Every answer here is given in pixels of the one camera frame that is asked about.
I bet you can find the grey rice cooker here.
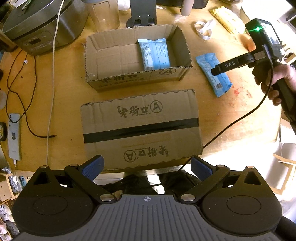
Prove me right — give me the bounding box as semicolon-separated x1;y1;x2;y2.
3;1;89;56

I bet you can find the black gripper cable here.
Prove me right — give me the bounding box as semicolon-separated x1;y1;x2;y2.
147;45;275;188

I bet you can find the cardboard box lid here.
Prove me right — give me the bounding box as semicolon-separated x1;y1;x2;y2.
80;89;203;171

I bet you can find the yellow wet wipes pack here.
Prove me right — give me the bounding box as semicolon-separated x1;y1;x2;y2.
209;6;245;35

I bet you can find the dark blue air fryer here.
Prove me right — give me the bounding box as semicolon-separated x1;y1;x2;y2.
156;0;208;16

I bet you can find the blue snack pack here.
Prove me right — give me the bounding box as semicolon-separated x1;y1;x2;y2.
195;52;233;98
138;38;171;71

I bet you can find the black phone stand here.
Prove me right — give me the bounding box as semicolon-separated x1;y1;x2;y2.
126;0;157;28

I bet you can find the person right hand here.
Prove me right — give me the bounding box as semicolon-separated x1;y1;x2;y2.
252;64;296;94

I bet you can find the black usb cable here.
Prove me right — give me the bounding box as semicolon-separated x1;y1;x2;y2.
5;49;58;139

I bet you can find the open cardboard box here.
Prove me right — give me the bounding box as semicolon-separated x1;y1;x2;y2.
85;25;193;91

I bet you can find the red yellow apple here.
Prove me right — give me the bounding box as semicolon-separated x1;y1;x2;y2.
246;39;256;52

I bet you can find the light blue smartphone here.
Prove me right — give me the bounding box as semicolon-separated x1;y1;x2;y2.
8;113;21;161

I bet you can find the black tape roll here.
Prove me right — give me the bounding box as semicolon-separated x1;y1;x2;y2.
0;122;8;142

